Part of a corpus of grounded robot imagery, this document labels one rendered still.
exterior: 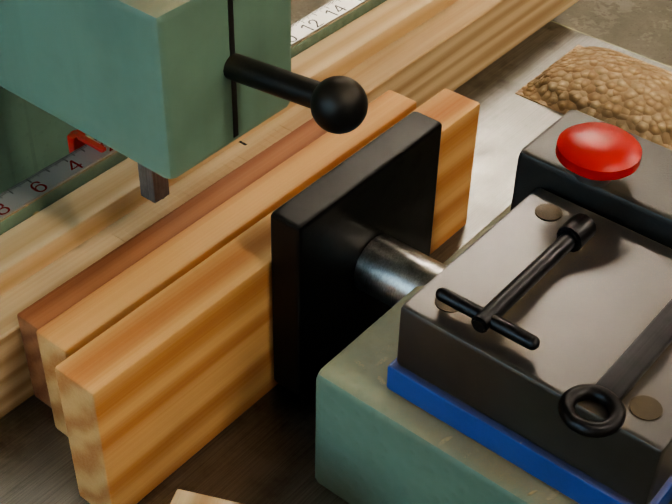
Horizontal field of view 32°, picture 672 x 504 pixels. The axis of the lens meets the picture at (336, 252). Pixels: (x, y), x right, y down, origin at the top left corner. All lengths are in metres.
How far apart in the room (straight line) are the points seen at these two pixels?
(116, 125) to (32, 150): 0.28
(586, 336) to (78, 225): 0.23
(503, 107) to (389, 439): 0.30
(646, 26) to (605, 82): 1.98
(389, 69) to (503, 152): 0.08
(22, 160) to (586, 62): 0.33
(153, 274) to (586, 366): 0.18
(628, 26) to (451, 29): 1.99
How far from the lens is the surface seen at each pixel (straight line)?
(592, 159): 0.42
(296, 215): 0.43
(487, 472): 0.40
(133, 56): 0.42
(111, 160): 0.54
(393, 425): 0.41
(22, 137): 0.71
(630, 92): 0.67
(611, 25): 2.63
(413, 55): 0.63
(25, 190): 0.52
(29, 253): 0.50
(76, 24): 0.44
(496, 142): 0.64
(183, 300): 0.43
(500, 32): 0.70
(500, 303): 0.38
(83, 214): 0.51
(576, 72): 0.68
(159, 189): 0.51
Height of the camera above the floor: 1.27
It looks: 41 degrees down
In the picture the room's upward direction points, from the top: 1 degrees clockwise
